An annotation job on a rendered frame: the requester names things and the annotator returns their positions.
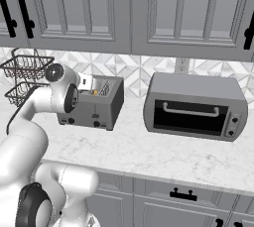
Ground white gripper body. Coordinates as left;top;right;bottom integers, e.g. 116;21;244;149
87;74;101;94

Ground grey toaster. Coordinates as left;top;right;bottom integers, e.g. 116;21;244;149
56;74;126;132

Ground grey toaster oven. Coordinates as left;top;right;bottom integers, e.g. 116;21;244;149
142;71;249;143

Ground grey drawer front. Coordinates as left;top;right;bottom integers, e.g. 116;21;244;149
94;170;135;195
133;177;240;211

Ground grey base cupboard door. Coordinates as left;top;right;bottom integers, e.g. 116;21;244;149
227;211;254;227
133;194;233;227
84;191;135;227

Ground black two-tier wire stand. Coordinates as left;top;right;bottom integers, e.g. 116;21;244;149
0;48;56;108

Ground grey wall cupboard door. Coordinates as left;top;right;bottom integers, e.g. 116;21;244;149
0;0;32;49
131;0;254;62
13;0;133;56

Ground white wall socket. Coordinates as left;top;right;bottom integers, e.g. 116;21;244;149
175;57;191;74

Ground toaster oven door handle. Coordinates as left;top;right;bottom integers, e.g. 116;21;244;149
162;101;221;118

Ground black drawer handle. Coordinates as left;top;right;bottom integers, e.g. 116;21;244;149
169;186;198;202

